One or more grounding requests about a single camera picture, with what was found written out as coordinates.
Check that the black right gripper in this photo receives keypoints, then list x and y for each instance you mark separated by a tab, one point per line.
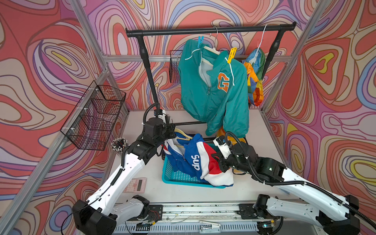
219	157

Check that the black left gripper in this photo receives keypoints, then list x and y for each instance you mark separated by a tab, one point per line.
170	128

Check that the wooden hanger gold hook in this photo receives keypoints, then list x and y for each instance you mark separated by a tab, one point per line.
181	135

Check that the blue white red jacket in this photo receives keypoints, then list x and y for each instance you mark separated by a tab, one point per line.
194	158

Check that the teal green jacket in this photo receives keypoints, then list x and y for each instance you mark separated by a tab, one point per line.
214	90

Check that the blue clothespin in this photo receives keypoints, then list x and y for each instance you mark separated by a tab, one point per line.
199	41

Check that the silver hook hanger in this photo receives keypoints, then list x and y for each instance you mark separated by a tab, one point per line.
213	48

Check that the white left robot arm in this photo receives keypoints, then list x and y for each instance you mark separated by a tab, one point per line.
98	215

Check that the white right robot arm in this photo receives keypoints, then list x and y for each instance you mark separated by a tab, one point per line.
335	214

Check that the yellow plastic tray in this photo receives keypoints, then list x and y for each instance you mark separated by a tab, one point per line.
221	132

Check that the teal plastic basket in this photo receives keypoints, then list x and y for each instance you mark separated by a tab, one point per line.
169	176

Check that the cup of pencils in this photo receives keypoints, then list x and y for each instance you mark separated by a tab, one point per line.
119	145

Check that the pink calculator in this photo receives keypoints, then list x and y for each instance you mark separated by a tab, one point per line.
136	185

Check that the multicolour patchwork jacket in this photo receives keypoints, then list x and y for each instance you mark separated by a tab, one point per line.
254	65

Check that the black clothes rack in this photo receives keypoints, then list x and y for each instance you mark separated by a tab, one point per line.
140	34

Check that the small black wire basket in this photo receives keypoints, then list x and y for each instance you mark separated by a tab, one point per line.
174	60

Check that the white wire hanger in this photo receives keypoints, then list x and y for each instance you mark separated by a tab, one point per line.
260	41

